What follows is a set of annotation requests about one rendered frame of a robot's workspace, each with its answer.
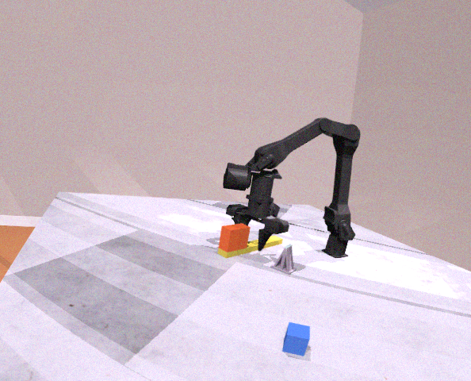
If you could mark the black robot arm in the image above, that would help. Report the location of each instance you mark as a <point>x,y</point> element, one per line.
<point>337,216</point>

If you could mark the blue cube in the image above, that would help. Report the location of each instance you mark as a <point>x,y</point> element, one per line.
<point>296,339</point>

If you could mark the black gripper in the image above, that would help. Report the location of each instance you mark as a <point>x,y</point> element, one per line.
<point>258,207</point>

